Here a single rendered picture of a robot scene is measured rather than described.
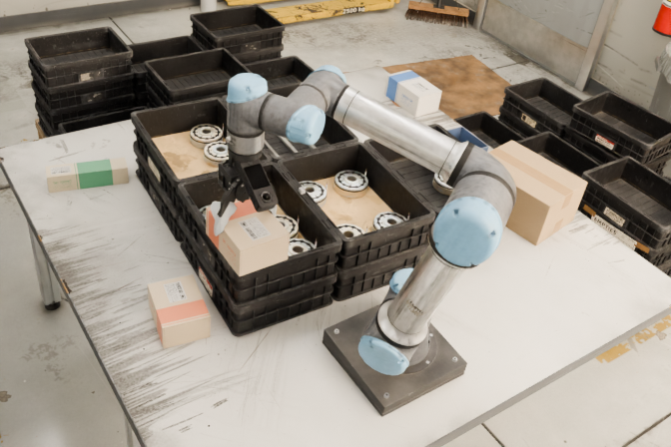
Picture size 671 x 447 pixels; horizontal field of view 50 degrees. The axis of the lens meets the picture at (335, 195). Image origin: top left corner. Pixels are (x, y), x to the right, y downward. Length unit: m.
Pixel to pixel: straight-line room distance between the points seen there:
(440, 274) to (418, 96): 1.52
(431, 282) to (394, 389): 0.43
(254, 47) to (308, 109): 2.37
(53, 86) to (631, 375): 2.68
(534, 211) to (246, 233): 1.07
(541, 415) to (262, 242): 1.59
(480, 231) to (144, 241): 1.16
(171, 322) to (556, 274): 1.15
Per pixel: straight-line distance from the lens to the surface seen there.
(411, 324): 1.54
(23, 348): 2.90
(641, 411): 3.02
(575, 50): 5.09
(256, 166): 1.48
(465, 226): 1.29
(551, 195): 2.33
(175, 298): 1.89
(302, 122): 1.35
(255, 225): 1.56
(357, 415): 1.77
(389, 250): 1.97
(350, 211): 2.11
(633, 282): 2.38
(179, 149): 2.32
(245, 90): 1.38
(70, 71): 3.40
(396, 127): 1.43
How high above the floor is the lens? 2.11
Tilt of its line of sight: 36 degrees down
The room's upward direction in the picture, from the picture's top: 8 degrees clockwise
